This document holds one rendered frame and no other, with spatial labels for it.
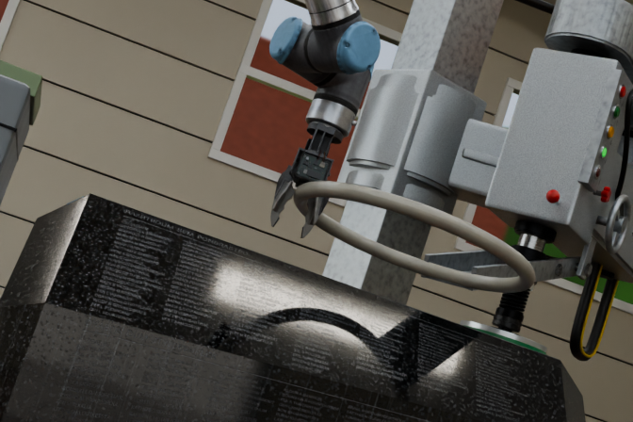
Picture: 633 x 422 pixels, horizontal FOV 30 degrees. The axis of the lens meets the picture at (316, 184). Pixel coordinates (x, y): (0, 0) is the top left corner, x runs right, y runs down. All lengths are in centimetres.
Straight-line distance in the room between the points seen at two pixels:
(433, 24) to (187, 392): 167
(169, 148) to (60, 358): 661
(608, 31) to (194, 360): 129
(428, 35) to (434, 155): 39
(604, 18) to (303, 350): 112
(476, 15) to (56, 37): 559
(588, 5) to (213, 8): 630
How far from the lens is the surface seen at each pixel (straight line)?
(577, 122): 286
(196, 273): 242
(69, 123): 877
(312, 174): 222
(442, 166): 344
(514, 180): 285
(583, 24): 291
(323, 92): 228
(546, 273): 287
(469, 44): 361
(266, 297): 244
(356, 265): 343
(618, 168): 309
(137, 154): 878
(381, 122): 345
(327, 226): 242
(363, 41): 211
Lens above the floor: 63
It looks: 9 degrees up
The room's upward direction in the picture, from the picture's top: 19 degrees clockwise
